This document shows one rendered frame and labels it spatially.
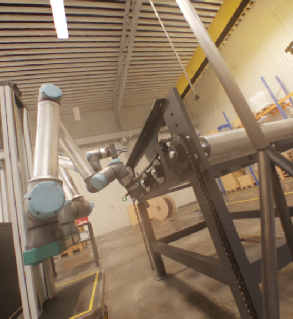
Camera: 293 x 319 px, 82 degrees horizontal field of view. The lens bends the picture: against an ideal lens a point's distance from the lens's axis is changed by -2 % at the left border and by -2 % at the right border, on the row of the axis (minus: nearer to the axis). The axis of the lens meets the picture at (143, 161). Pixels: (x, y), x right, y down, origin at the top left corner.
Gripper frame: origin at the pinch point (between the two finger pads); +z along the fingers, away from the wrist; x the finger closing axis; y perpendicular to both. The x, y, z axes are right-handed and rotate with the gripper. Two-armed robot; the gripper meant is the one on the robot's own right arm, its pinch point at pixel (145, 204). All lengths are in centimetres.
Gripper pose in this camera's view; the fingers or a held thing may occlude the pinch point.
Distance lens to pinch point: 111.9
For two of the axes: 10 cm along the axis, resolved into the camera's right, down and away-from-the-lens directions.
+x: 3.7, -2.4, -9.0
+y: -7.1, 5.4, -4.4
